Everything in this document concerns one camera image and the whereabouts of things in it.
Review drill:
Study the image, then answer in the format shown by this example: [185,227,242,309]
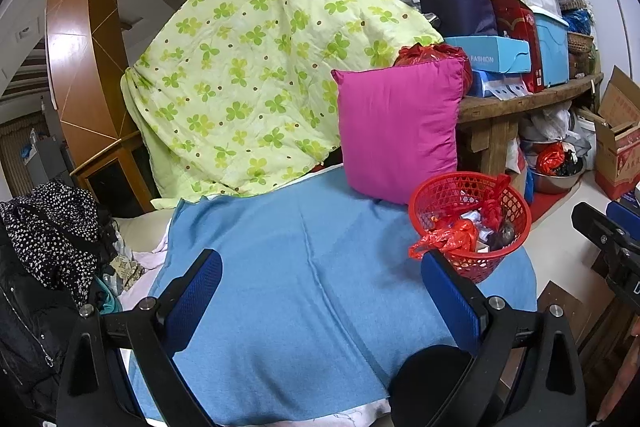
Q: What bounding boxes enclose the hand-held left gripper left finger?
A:
[56,248,224,427]

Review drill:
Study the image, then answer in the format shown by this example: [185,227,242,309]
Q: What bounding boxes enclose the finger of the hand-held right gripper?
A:
[571,202,632,258]
[605,199,640,222]

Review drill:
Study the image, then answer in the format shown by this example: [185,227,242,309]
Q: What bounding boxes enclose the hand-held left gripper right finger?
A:
[420,249,587,427]

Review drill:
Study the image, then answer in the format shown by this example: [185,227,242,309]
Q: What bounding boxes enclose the red plastic mesh basket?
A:
[408,172,532,284]

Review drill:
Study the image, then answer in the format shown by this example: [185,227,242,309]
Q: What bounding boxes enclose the white wrapper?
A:
[460,209,493,253]

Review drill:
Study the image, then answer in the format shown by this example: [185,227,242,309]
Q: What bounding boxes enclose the open cardboard box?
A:
[594,66,640,202]

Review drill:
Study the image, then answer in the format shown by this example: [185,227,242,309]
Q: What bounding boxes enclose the metal bowl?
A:
[527,157,586,195]

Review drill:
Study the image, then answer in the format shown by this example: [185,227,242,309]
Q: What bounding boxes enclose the brown cardboard sheet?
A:
[537,281,606,343]

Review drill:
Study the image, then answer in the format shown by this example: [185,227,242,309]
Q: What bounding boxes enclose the small red plastic bag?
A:
[536,143,568,175]

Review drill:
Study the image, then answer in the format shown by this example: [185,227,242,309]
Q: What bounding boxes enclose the dark round object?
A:
[487,219,516,253]

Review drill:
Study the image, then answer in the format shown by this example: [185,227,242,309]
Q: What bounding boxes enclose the light blue cloth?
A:
[127,164,538,425]

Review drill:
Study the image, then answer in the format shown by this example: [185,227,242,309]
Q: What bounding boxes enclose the white bags under table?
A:
[530,101,596,152]

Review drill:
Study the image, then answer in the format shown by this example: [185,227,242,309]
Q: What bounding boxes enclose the dark wooden glass cabinet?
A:
[70,132,156,218]

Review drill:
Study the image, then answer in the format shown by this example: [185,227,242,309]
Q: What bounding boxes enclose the rough wooden table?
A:
[456,72,605,168]

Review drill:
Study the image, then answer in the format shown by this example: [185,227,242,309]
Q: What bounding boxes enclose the black white dotted garment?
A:
[0,181,113,308]

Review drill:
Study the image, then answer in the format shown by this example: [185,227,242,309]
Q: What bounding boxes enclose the black jacket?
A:
[0,227,101,423]

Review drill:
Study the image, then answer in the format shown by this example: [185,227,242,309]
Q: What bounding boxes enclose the wicker basket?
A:
[567,32,596,55]

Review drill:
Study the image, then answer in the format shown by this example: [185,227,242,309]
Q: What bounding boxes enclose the light blue storage bin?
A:
[527,4,571,88]

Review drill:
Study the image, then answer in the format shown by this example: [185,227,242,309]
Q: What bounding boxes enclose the blue and white box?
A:
[470,69,531,100]

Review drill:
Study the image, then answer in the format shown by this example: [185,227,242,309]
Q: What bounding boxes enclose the magenta pillow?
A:
[331,55,468,206]

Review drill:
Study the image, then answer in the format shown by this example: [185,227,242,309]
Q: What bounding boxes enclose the blue plastic bag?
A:
[562,9,593,35]

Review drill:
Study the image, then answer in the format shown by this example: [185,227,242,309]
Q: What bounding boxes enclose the grey cabinet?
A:
[22,132,76,188]

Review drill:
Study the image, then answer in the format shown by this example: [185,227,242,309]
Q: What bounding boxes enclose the flat light blue box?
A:
[442,36,532,74]

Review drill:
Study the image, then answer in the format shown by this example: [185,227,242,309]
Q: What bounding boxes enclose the red gift box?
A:
[486,0,545,94]

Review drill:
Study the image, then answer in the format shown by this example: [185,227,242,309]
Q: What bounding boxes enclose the green clover print quilt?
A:
[121,0,445,210]

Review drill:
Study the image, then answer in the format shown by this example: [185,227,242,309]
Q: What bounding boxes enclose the red plastic bag behind pillow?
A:
[392,42,473,95]

